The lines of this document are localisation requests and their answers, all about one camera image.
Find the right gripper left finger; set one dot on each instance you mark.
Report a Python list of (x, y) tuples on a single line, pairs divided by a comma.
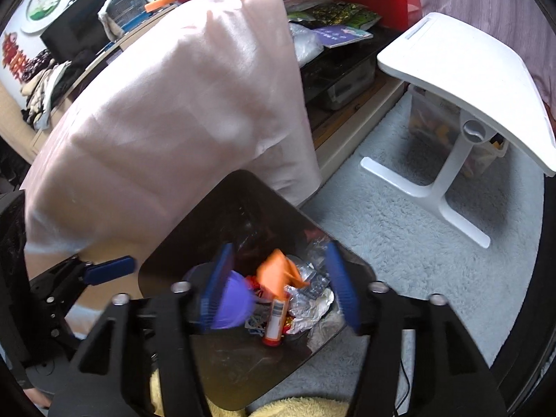
[(111, 370)]

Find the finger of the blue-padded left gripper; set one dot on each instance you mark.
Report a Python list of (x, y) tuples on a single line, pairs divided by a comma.
[(96, 274)]

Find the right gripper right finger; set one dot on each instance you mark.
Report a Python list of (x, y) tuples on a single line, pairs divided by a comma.
[(451, 378)]

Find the purple plastic plate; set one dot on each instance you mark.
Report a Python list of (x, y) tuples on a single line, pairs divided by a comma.
[(237, 303)]

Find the orange paper wrapper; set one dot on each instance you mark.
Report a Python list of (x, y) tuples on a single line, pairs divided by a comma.
[(276, 273)]

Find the silver foil snack bag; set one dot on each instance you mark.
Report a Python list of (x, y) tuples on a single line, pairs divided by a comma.
[(307, 305)]

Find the orange red-capped tube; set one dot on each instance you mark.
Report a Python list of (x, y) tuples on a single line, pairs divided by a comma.
[(276, 321)]

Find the black trash bin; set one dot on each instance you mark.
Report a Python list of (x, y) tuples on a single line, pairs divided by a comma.
[(235, 366)]

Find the person's left hand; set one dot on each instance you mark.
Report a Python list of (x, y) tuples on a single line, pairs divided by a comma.
[(38, 398)]

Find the yellow fluffy towel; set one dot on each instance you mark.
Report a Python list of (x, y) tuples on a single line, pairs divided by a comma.
[(290, 407)]

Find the pink satin tablecloth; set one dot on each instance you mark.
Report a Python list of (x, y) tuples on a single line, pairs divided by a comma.
[(214, 87)]

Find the pile of clothes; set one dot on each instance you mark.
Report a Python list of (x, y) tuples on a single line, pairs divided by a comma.
[(40, 78)]

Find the clear storage box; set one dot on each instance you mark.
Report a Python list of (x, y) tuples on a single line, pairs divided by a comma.
[(436, 122)]

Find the black television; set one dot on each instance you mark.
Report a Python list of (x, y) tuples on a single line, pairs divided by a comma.
[(77, 29)]

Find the blue bird cage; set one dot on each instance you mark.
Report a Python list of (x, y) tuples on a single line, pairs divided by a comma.
[(115, 14)]

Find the round framed picture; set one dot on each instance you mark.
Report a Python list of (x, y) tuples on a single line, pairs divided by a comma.
[(39, 14)]

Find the white side table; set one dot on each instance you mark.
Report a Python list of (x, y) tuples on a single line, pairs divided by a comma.
[(494, 91)]

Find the blue booklet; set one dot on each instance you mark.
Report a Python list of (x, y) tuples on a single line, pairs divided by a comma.
[(334, 36)]

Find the purple curtain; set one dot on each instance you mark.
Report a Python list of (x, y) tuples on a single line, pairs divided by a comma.
[(520, 24)]

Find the orange handle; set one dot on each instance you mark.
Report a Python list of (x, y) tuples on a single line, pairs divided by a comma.
[(157, 4)]

